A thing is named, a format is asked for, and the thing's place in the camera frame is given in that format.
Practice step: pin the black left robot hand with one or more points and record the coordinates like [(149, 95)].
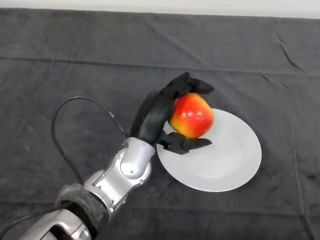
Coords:
[(156, 112)]

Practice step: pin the red and yellow apple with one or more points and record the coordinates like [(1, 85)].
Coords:
[(192, 115)]

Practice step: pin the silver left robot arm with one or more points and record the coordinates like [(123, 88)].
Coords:
[(105, 190)]

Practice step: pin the white round plate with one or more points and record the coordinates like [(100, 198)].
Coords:
[(225, 162)]

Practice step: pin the black cloth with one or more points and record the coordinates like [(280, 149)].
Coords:
[(75, 62)]

